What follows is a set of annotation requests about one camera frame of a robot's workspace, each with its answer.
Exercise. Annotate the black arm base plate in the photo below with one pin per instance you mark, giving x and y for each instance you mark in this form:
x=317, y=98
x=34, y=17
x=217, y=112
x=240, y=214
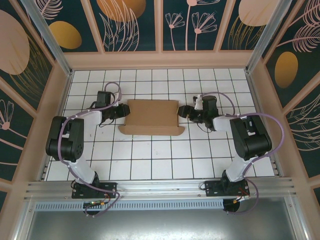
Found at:
x=110, y=188
x=212, y=188

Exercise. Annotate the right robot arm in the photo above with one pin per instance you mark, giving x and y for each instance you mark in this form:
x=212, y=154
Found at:
x=255, y=140

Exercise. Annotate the aluminium mounting rail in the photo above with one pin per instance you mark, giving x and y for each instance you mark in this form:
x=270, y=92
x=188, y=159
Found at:
x=160, y=187

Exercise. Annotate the aluminium table side rail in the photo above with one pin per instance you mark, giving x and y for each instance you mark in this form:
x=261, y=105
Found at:
x=62, y=100
x=262, y=100

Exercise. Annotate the grey metal sheet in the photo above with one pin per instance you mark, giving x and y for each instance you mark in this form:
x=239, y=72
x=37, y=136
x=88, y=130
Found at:
x=160, y=225

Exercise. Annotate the aluminium frame post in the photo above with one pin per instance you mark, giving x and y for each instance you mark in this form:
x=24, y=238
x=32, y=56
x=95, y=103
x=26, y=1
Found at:
x=50, y=40
x=265, y=35

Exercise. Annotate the brown cardboard paper box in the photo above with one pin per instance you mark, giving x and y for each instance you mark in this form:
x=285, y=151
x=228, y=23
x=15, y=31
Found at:
x=152, y=115

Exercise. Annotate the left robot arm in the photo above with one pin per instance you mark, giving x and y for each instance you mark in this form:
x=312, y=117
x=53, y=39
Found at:
x=72, y=140

